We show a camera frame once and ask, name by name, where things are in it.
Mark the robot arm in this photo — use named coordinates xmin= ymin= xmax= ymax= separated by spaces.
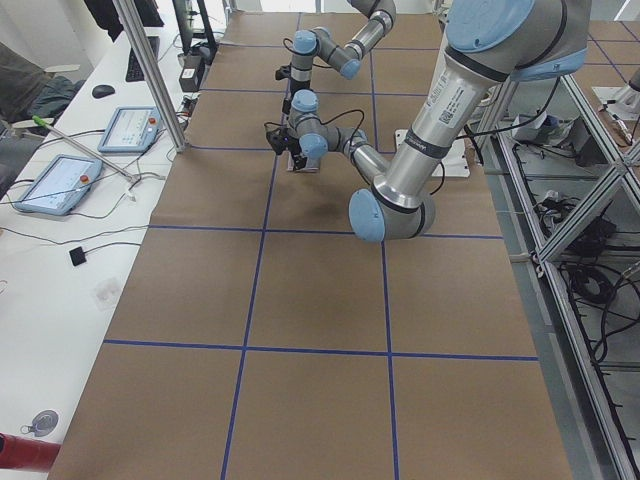
xmin=283 ymin=1 xmax=591 ymax=243
xmin=275 ymin=0 xmax=396 ymax=115

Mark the black keyboard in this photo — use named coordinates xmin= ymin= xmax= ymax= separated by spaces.
xmin=125 ymin=35 xmax=161 ymax=83

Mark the blue teach pendant near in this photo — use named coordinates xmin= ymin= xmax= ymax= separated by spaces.
xmin=13 ymin=154 xmax=103 ymax=216

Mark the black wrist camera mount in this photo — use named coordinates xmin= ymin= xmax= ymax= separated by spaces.
xmin=274 ymin=64 xmax=292 ymax=81
xmin=265 ymin=126 xmax=301 ymax=155

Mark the aluminium truss frame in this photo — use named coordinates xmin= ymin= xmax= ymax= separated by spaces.
xmin=473 ymin=77 xmax=639 ymax=479

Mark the aluminium frame post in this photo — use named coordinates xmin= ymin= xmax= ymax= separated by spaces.
xmin=113 ymin=0 xmax=187 ymax=153

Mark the small black square pad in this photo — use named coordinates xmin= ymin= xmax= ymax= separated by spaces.
xmin=69 ymin=246 xmax=87 ymax=267

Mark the blue teach pendant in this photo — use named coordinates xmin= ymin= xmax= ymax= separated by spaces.
xmin=13 ymin=154 xmax=103 ymax=216
xmin=98 ymin=106 xmax=163 ymax=155

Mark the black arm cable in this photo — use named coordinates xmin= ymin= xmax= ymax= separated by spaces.
xmin=263 ymin=110 xmax=369 ymax=151

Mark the black computer mouse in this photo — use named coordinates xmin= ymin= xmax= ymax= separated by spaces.
xmin=92 ymin=84 xmax=115 ymax=99

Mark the black power box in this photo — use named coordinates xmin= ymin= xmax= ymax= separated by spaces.
xmin=179 ymin=55 xmax=205 ymax=93

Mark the blue teach pendant far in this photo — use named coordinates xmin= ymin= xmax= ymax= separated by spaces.
xmin=98 ymin=106 xmax=163 ymax=155

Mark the red cylinder object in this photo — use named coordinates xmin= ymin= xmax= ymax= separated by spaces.
xmin=0 ymin=433 xmax=61 ymax=473

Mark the pink and grey towel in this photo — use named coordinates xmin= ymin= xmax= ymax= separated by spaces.
xmin=287 ymin=156 xmax=321 ymax=173

